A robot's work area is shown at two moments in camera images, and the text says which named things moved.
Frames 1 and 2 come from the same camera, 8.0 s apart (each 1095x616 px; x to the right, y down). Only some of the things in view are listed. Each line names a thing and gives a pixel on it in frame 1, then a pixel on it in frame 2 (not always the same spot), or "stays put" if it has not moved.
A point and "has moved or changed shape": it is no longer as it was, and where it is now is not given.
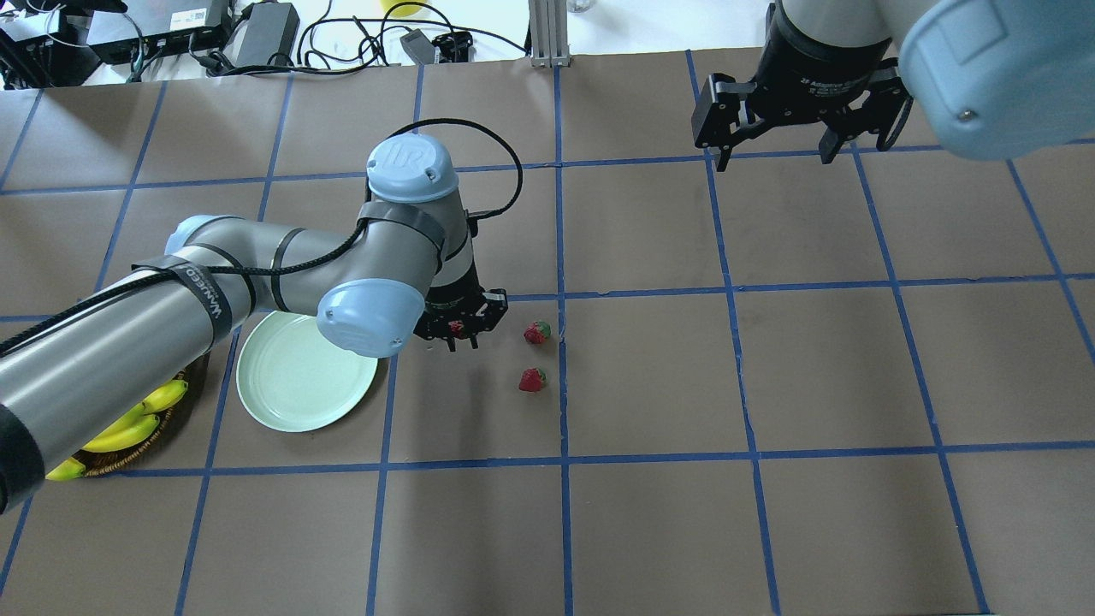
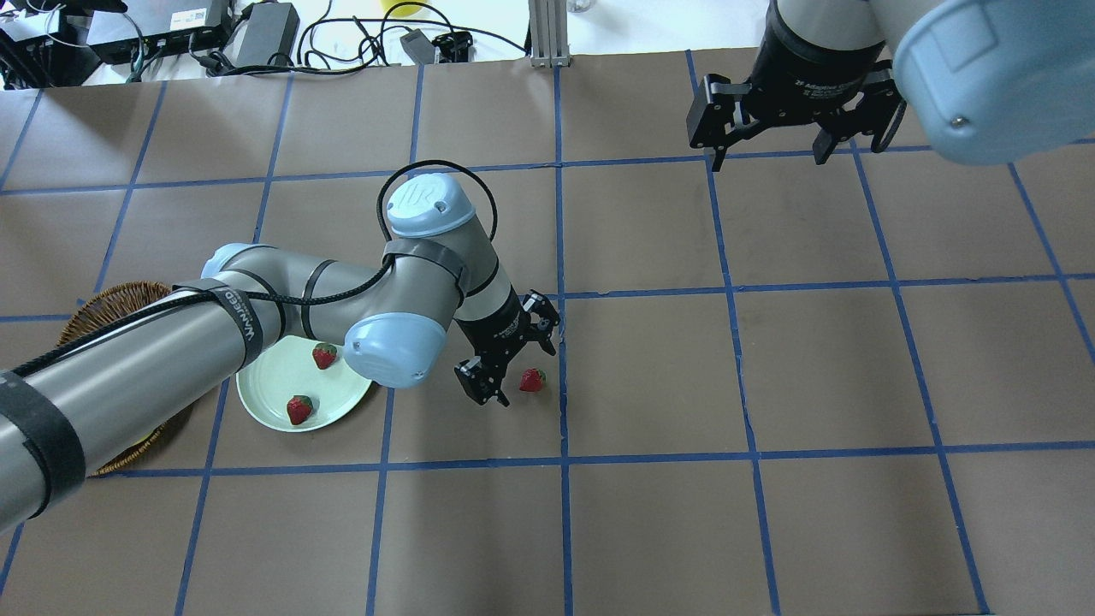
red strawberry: [537, 332] has moved or changed shape
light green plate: [292, 379] stays put
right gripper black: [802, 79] stays put
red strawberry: [531, 379] stays put
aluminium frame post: [548, 26] stays put
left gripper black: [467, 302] → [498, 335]
